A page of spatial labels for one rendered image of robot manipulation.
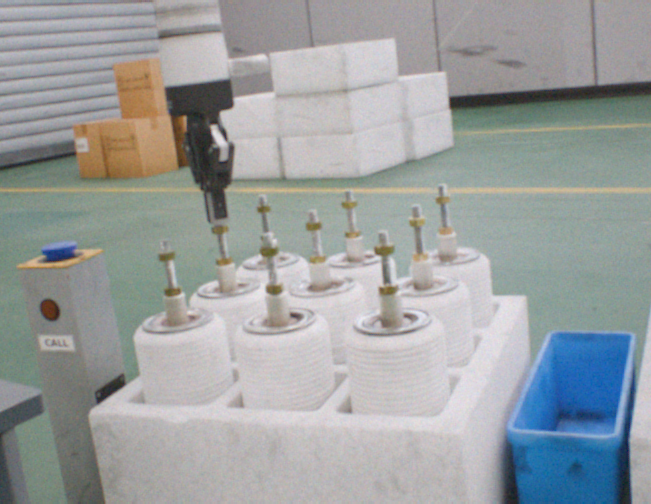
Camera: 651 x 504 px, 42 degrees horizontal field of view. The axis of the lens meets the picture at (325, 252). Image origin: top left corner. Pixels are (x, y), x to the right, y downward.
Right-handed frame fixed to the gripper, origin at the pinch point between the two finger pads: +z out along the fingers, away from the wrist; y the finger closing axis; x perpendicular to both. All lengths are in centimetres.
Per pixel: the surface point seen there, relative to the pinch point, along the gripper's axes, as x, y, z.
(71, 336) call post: -18.2, -3.1, 12.0
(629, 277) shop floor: 92, -32, 35
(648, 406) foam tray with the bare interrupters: 23, 42, 17
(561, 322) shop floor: 65, -20, 35
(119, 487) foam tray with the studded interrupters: -17.6, 9.6, 25.5
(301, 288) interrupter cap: 6.2, 7.5, 9.7
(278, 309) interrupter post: -0.5, 17.7, 8.3
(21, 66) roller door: 37, -555, -35
